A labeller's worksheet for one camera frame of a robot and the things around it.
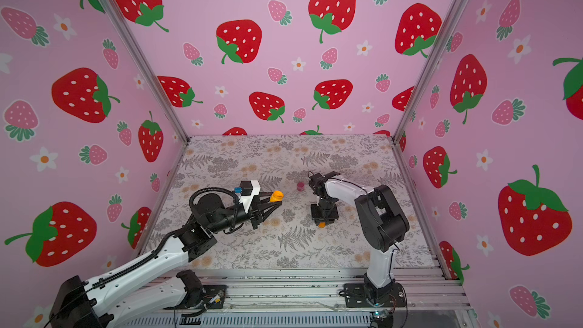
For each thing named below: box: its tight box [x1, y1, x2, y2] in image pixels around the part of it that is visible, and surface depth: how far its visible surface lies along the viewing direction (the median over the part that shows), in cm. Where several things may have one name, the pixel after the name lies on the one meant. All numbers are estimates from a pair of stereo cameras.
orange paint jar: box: [269, 189, 284, 203], surface depth 66 cm
